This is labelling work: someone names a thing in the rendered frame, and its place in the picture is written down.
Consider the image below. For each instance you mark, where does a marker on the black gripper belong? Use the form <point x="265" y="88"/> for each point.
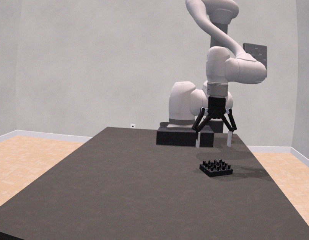
<point x="216" y="110"/>

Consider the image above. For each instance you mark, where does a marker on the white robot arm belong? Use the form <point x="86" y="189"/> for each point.
<point x="185" y="100"/>

